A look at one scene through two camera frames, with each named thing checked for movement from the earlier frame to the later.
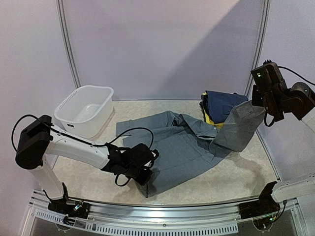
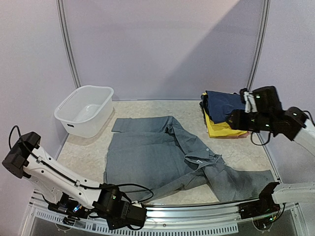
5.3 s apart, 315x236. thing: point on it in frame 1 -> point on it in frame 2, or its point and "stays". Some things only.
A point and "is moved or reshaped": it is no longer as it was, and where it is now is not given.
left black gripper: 143,180 -> 115,226
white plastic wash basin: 86,111 stays
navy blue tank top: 219,105 stays
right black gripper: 257,99 -> 236,119
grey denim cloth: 186,152 is moved or reshaped
